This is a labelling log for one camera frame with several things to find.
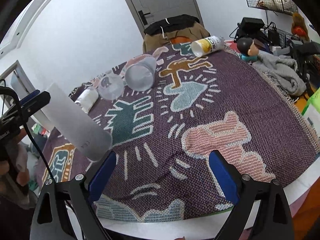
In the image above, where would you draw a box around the tall frosted plastic cup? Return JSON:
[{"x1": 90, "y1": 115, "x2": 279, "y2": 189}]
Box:
[{"x1": 42, "y1": 83, "x2": 112, "y2": 161}]

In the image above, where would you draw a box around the frosted cup with stickers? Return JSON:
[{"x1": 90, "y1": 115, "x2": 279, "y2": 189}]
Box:
[{"x1": 98, "y1": 74, "x2": 124, "y2": 101}]

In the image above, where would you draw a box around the white yellow paper cup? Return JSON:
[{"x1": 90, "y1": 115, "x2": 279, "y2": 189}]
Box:
[{"x1": 190, "y1": 36, "x2": 225, "y2": 57}]

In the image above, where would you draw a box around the person left hand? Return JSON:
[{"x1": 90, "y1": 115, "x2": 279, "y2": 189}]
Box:
[{"x1": 1, "y1": 128, "x2": 30, "y2": 196}]

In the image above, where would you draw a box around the patterned purple woven tablecloth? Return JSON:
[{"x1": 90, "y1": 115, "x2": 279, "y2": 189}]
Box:
[{"x1": 35, "y1": 42, "x2": 320, "y2": 223}]

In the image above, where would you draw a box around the grey cloth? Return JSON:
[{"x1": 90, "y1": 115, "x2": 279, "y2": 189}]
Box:
[{"x1": 252, "y1": 51, "x2": 306, "y2": 96}]

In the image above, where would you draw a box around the doll figure black hair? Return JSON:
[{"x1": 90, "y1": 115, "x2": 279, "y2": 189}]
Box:
[{"x1": 236, "y1": 37, "x2": 259, "y2": 62}]

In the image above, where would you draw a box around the brown jacket on chair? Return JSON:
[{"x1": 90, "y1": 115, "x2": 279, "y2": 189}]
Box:
[{"x1": 143, "y1": 14, "x2": 211, "y2": 53}]

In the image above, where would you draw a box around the black box device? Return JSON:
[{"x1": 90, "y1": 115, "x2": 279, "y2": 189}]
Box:
[{"x1": 234, "y1": 17, "x2": 265, "y2": 41}]

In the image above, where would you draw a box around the orange chair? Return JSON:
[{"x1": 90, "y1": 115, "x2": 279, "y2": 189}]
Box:
[{"x1": 170, "y1": 36, "x2": 192, "y2": 44}]

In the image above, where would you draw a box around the brown plush toy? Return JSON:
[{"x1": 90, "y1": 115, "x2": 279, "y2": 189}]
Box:
[{"x1": 291, "y1": 12, "x2": 310, "y2": 42}]

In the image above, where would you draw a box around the grey door with handle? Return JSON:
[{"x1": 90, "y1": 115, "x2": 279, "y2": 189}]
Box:
[{"x1": 125, "y1": 0, "x2": 203, "y2": 36}]

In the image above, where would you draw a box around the upper black wire basket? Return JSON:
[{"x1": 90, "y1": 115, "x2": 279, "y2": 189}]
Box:
[{"x1": 246, "y1": 0, "x2": 298, "y2": 15}]

